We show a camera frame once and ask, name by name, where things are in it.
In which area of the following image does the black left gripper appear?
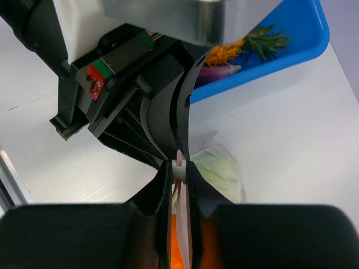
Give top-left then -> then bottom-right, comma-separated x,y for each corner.
51,25 -> 211,168

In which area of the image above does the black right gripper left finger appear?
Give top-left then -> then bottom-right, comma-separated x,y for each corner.
125,161 -> 173,268

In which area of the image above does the blue plastic bin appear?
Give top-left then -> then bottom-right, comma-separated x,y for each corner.
191,1 -> 330,103

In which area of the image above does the orange fruit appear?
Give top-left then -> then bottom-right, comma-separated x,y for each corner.
171,214 -> 224,268

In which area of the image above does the purple eggplant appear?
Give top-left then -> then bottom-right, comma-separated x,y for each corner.
195,64 -> 242,88

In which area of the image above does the aluminium front rail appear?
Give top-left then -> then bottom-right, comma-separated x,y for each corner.
1,147 -> 34,217

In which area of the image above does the round green cabbage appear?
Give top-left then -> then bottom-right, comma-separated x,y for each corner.
191,147 -> 247,203

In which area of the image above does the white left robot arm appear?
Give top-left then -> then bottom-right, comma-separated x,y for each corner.
1,1 -> 209,168

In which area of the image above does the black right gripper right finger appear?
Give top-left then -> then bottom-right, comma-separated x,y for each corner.
186,161 -> 234,268

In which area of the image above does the clear zip top bag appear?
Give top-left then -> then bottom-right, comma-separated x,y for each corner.
170,132 -> 247,268

